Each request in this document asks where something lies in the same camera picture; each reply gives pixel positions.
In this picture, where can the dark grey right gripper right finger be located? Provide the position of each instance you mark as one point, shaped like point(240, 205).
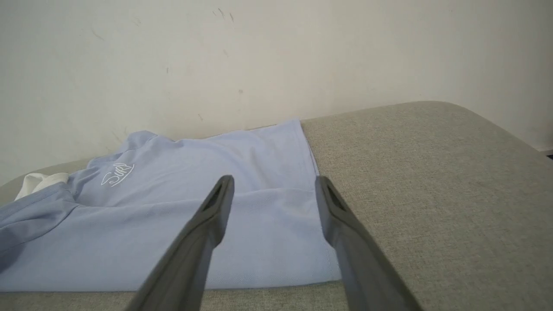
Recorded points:
point(367, 268)

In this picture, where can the light blue polo shirt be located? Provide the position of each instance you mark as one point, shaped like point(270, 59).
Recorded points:
point(173, 216)

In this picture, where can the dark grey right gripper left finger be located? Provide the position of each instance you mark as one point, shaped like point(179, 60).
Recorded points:
point(190, 259)

